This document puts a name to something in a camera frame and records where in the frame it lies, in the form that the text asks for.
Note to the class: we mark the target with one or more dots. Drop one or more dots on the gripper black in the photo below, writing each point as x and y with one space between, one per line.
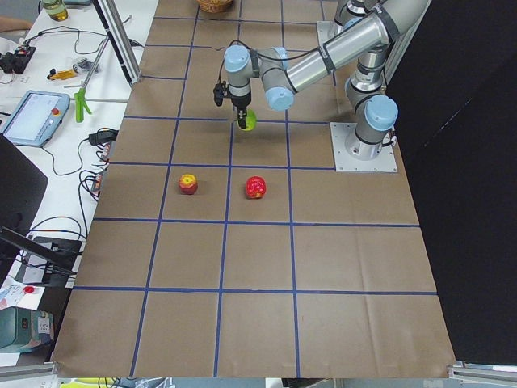
241 101

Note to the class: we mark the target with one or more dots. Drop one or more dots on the green apple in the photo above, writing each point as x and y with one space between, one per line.
251 120

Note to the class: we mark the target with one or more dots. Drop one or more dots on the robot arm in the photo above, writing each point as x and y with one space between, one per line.
349 12
362 31

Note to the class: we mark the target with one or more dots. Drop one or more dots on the person forearm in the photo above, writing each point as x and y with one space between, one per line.
10 24

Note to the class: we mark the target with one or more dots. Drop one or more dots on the wicker basket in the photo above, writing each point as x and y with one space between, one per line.
214 6

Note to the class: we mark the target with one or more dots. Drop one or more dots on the red yellow apple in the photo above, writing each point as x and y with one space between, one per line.
188 184

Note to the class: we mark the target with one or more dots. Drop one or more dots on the brown paper table cover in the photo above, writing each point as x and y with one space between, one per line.
216 252

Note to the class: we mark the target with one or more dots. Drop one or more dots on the black power adapter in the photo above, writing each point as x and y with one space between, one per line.
102 136

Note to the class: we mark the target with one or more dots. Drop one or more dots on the reacher grabber tool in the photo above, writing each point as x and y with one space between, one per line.
84 69

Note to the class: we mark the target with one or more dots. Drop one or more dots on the teach pendant tablet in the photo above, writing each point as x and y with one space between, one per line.
36 118

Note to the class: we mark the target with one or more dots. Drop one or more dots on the yellow liquid bottle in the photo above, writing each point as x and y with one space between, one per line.
55 9

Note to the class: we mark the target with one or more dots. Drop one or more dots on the black monitor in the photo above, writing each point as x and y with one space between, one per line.
23 186

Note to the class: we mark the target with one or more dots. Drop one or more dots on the teal box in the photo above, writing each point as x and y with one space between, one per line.
24 330

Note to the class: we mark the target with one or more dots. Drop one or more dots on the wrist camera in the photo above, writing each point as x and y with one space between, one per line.
220 92

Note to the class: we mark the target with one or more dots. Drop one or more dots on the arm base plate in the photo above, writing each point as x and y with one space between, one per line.
353 155
327 30

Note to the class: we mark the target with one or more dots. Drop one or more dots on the aluminium frame post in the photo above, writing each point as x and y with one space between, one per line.
113 26

